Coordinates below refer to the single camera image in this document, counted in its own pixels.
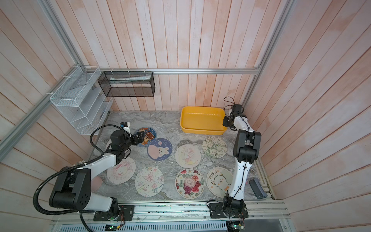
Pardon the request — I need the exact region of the purple bunny coaster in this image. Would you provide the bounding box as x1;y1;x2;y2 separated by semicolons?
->
147;138;173;161

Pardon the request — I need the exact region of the yellow plastic storage box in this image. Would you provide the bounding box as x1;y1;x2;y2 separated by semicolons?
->
180;106;227;135

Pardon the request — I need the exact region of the green flowers pattern coaster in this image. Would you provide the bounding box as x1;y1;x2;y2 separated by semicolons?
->
202;136;228;159

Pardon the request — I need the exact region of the cream pink drawing coaster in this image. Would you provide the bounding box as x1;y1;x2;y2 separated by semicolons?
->
175;144;202;168

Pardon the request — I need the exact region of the alpaca cartoon coaster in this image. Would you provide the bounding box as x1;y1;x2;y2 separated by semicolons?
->
206;167;233;198

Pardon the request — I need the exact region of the red roses floral coaster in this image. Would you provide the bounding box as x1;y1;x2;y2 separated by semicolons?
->
175;168;205;200

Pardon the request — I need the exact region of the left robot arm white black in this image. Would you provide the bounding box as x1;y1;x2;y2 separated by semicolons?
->
32;122;145;218

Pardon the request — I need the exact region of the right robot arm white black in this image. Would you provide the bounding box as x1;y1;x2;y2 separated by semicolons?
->
223;114;261;217

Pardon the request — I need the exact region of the blue bears cartoon coaster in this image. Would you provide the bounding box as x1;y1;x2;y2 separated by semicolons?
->
135;127;157;147

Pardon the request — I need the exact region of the pink kitty coaster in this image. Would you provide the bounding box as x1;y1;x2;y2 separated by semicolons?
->
105;140;112;150

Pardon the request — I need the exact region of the white pink bow coaster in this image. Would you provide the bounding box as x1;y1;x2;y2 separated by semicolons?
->
107;158;136;185

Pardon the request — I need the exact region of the butterfly floral coaster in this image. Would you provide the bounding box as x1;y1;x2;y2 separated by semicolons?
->
135;167;164;197

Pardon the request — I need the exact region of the pink pencil cup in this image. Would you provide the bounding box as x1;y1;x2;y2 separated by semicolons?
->
91;176;103;192

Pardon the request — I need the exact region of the grey rectangular device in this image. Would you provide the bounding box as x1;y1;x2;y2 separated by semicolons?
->
248;178;268;200

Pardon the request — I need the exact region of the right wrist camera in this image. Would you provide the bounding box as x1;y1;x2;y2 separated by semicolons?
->
230;104;244;116

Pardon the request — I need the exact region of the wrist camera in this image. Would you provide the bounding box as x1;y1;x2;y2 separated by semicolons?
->
230;104;244;116
120;122;130;130

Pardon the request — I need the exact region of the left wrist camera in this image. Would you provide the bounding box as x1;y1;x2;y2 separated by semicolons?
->
120;122;130;130

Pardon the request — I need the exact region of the black wire mesh basket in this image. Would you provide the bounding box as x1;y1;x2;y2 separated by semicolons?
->
98;71;156;97

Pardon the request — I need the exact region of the white wire mesh shelf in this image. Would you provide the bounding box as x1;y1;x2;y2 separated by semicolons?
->
50;66;113;135

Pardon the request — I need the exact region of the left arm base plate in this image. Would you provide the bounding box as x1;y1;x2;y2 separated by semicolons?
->
93;205;135;221

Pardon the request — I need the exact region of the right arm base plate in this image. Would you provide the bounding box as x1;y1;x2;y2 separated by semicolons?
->
207;202;249;219

